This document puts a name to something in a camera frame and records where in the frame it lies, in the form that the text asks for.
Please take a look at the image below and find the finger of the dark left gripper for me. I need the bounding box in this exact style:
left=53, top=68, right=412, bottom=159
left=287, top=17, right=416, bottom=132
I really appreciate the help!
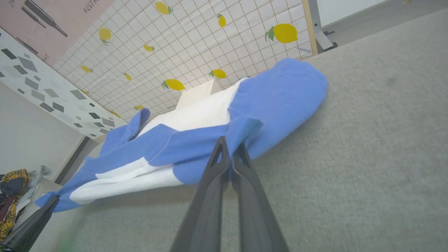
left=0, top=196, right=60, bottom=252

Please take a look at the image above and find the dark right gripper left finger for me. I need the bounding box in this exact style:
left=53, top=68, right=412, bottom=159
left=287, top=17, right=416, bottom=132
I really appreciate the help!
left=170, top=136, right=232, bottom=252

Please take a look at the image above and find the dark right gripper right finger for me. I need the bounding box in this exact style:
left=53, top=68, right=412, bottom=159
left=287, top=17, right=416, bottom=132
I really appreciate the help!
left=232, top=142, right=289, bottom=252

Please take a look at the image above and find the blue and white garment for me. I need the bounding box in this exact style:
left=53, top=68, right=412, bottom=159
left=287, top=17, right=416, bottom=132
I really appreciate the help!
left=34, top=58, right=329, bottom=213

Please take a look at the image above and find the yellow plaid garment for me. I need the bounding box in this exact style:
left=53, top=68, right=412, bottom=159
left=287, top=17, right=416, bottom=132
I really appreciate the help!
left=0, top=169, right=32, bottom=241

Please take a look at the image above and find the light grey garment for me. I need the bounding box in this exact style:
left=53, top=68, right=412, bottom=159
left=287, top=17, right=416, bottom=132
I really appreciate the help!
left=14, top=165, right=53, bottom=212

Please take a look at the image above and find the grey fabric sofa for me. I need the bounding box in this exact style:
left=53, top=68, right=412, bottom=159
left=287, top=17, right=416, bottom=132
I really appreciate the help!
left=30, top=7, right=448, bottom=252

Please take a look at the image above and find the white box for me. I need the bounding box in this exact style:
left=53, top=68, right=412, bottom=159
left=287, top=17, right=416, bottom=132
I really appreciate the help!
left=175, top=79, right=224, bottom=110

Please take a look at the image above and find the grey terrazzo print panel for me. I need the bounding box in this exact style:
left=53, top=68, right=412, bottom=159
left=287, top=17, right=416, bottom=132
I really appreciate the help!
left=0, top=28, right=128, bottom=140

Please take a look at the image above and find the lemon print grid panel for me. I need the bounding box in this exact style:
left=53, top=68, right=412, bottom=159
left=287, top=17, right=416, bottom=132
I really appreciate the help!
left=52, top=0, right=314, bottom=121

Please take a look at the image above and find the grey metal partition stand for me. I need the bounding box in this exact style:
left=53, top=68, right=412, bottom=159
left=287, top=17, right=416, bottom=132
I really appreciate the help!
left=308, top=0, right=339, bottom=51

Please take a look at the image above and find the pink restaurant print panel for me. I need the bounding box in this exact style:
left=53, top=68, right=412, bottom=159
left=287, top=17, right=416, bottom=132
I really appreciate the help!
left=0, top=0, right=116, bottom=67

